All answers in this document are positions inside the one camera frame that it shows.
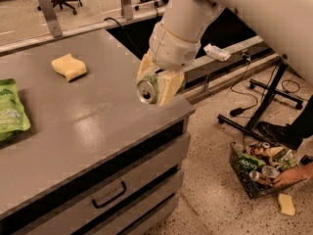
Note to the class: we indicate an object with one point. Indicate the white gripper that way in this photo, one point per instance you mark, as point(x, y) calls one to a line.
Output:
point(172, 51)

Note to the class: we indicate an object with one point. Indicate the green soda can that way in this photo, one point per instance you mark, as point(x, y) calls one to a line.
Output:
point(147, 89)

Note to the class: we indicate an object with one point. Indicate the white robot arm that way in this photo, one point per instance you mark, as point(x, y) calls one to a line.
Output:
point(286, 26)

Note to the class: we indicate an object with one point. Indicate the person's hand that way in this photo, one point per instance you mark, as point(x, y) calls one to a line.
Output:
point(291, 176)

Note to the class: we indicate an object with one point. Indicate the white packet on ledge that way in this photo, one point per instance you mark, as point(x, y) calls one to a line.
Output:
point(216, 53)

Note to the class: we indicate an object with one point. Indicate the yellow sponge on table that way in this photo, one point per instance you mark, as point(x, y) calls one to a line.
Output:
point(69, 67)

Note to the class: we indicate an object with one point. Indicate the black rolling stand base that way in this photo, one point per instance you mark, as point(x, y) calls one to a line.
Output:
point(272, 91)

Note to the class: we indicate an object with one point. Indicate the green bag in basket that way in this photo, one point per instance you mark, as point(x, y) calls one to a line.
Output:
point(249, 162)

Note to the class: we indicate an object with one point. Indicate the green snack bag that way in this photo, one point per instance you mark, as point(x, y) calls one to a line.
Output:
point(13, 119)

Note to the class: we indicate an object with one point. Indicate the yellow sponge on floor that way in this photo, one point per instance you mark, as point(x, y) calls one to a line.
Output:
point(286, 204)

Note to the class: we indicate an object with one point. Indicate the metal post centre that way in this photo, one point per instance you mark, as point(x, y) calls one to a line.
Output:
point(126, 9)

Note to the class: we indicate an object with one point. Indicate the metal post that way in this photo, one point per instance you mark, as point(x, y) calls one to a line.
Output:
point(126, 9)
point(47, 9)

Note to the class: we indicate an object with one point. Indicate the black drawer handle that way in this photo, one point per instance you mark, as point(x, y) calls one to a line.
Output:
point(104, 201)

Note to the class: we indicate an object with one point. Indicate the black wire basket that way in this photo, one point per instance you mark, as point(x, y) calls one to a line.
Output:
point(259, 183)

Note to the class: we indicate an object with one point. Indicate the metal post left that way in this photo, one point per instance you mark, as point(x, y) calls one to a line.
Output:
point(47, 9)

